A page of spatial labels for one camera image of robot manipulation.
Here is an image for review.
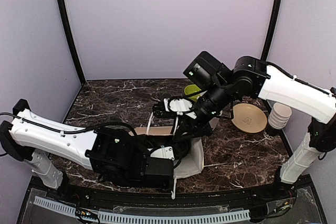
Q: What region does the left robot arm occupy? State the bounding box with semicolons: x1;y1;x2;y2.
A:
1;99;175;201

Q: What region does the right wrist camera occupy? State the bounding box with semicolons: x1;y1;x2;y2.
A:
152;98;196;119

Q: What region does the stack of paper cups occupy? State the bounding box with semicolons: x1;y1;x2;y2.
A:
264;102;292;139

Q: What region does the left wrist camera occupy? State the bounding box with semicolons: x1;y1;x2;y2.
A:
148;145;175;161

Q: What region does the green bowl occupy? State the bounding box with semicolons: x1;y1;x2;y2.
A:
184;84;201;102

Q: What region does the brown paper bag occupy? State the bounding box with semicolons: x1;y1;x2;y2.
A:
135;114;204;200

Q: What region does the right black frame post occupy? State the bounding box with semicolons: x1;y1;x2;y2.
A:
260;0;281;61

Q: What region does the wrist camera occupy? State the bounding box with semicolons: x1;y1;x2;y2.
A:
152;98;196;119
148;145;175;161

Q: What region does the left black frame post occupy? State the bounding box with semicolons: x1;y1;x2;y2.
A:
57;0;86;85

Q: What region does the white cup holding straws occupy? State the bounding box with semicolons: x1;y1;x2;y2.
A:
209;117;219;131

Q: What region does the black frame post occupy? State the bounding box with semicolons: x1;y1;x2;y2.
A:
57;0;86;85
260;0;281;61

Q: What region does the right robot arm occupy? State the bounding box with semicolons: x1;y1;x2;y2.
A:
165;51;335;200

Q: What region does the beige plate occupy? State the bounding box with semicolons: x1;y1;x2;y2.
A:
232;103;267;133

